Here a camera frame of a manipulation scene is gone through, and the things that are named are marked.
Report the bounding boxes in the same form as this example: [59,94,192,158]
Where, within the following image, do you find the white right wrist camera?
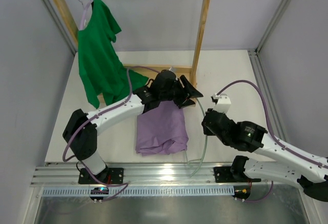
[211,94,231,114]

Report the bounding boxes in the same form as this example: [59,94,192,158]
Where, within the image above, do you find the slotted grey cable duct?
[41,185,234,197]

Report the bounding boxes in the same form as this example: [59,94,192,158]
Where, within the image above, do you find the right controller board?
[232,186,251,201]

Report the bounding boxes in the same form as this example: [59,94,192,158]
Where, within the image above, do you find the purple clothes hanger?
[78,0,93,31]

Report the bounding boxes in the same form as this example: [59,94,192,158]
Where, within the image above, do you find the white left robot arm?
[63,70,203,185]

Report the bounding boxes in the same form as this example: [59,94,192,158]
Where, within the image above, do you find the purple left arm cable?
[62,65,161,206]

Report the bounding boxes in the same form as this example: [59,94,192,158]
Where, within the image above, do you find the purple trousers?
[135,101,189,156]

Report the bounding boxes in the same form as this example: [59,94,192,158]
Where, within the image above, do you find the controller board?
[232,186,251,201]
[89,187,109,201]

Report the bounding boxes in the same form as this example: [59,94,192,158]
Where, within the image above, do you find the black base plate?
[78,168,124,185]
[213,166,261,183]

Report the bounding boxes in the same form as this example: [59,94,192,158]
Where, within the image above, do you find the aluminium mounting rail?
[31,163,242,187]

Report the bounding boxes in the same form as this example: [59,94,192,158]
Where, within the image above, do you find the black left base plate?
[78,168,124,185]

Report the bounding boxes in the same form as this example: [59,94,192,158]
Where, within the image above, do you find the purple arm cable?
[62,65,161,206]
[217,79,328,203]

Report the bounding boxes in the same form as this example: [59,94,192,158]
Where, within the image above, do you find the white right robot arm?
[201,109,327,202]

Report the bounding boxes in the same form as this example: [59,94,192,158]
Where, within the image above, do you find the left controller board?
[89,187,109,201]

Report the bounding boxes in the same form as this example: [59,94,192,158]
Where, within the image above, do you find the pale green clothes hanger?
[183,98,208,178]

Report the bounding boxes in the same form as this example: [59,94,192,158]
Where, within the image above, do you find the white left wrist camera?
[168,66,176,73]

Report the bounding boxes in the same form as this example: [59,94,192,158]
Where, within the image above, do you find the green t-shirt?
[78,0,148,109]

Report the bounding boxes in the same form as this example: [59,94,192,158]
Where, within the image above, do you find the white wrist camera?
[168,66,176,73]
[211,94,231,114]

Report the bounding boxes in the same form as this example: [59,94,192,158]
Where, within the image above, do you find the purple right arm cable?
[217,79,328,203]

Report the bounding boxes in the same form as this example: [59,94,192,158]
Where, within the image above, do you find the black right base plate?
[213,166,261,183]

